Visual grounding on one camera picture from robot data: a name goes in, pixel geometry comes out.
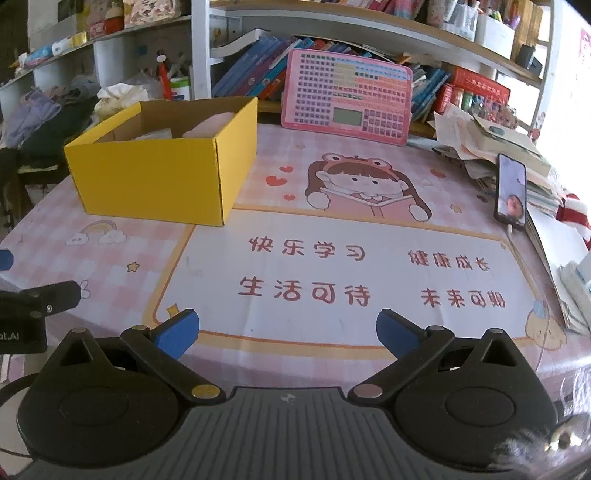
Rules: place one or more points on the grey garment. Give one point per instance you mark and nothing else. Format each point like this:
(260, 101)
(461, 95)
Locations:
(76, 90)

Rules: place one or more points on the row of upright books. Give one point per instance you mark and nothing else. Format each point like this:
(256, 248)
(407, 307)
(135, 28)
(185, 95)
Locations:
(397, 7)

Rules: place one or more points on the row of small colourful bottles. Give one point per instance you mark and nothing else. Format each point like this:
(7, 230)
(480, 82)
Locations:
(489, 108)

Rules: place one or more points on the floral tissue box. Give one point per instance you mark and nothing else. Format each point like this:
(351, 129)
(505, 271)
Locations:
(115, 104)

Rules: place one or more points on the red white striped cloth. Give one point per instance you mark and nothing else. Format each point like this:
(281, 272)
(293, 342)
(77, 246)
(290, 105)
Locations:
(575, 212)

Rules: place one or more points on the black smartphone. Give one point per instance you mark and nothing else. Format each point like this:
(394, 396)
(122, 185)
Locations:
(510, 184)

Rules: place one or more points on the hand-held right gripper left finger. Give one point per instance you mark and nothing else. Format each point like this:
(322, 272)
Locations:
(178, 332)

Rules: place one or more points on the white storage box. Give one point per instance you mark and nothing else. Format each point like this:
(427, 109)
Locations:
(494, 34)

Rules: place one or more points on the thick pale green book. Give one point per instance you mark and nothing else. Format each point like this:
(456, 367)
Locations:
(503, 138)

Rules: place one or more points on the yellow cardboard box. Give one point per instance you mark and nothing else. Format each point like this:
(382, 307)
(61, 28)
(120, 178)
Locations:
(152, 180)

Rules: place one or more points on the yellow ribbon roll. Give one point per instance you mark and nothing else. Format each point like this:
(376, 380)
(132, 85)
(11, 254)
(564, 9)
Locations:
(79, 39)

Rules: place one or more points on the pink learning tablet toy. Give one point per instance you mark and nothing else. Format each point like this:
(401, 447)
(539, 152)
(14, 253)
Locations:
(314, 92)

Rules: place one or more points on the pink plush pig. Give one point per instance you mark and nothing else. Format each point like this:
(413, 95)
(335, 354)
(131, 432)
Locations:
(207, 127)

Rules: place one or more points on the red book box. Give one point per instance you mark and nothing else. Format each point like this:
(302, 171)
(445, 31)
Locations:
(475, 85)

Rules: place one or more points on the white bookshelf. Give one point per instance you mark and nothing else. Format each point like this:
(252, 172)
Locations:
(199, 55)

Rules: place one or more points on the pink paper craft decoration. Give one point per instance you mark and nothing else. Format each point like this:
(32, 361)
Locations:
(157, 11)

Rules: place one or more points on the red white doll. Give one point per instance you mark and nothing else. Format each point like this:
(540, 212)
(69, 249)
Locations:
(106, 21)

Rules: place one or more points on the pink checked printed tablecloth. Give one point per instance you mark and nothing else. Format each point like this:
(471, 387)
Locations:
(277, 207)

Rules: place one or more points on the black garment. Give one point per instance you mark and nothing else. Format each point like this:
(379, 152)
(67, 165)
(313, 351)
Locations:
(51, 138)

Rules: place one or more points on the stack of white papers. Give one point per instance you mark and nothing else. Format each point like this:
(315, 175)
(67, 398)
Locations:
(558, 240)

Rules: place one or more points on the blue packet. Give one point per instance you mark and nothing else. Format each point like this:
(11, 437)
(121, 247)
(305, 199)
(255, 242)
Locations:
(39, 55)

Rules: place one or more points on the small black box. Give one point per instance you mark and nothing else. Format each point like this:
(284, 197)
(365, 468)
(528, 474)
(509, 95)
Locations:
(528, 55)

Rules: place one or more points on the row of thin blue books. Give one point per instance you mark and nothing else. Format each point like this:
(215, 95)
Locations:
(429, 92)

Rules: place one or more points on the pile of loose papers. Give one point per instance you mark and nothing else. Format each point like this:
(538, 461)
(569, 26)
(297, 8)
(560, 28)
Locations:
(450, 129)

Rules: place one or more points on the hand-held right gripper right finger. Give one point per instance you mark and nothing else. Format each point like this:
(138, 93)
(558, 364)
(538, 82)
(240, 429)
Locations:
(395, 332)

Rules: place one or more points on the row of leaning blue books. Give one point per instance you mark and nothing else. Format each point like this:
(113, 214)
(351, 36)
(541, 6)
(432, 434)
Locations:
(249, 78)

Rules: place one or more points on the lilac garment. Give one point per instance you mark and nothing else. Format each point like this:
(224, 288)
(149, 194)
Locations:
(27, 115)

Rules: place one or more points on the white curved book stand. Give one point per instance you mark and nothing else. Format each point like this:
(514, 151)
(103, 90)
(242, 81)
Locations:
(240, 44)

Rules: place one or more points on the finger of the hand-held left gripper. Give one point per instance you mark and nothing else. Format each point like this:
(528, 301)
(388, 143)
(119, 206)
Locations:
(4, 261)
(60, 295)

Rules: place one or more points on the white green pen cup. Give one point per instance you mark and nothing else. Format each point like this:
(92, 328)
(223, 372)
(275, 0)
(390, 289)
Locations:
(181, 90)

